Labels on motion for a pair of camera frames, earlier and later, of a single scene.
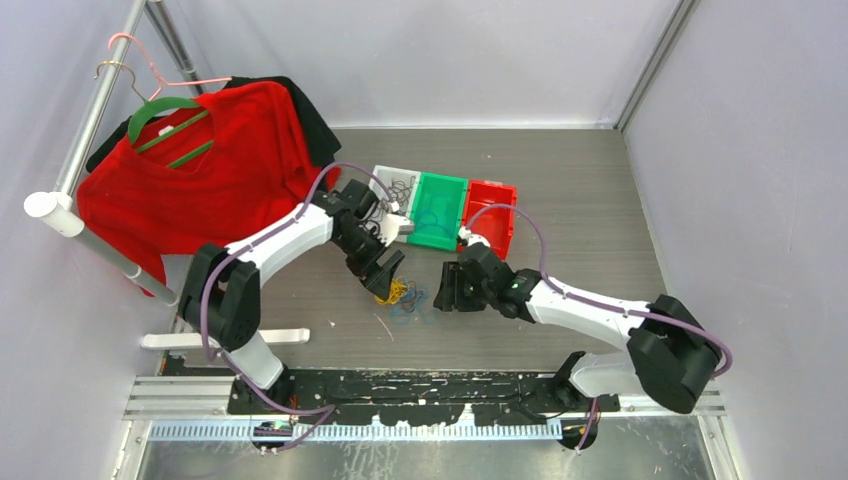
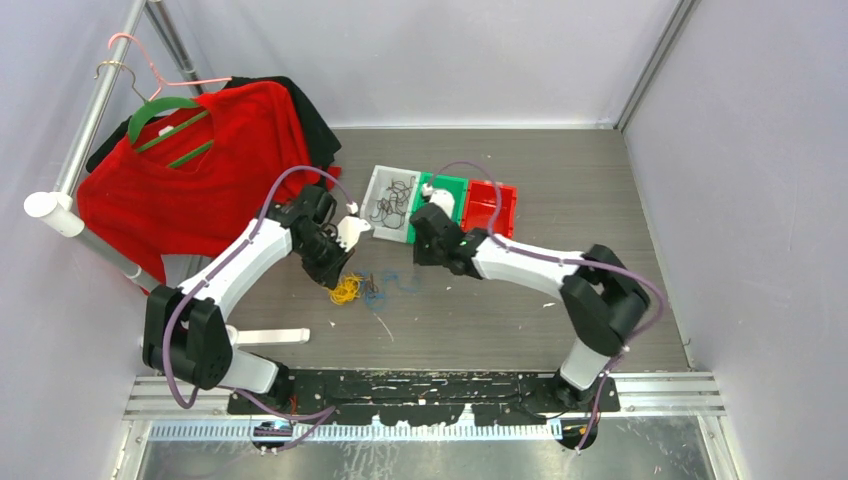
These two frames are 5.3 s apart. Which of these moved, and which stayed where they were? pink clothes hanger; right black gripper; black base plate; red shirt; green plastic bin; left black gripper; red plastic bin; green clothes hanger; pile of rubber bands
Moved: left black gripper; pile of rubber bands; right black gripper
Stayed: red plastic bin; pink clothes hanger; red shirt; green plastic bin; black base plate; green clothes hanger
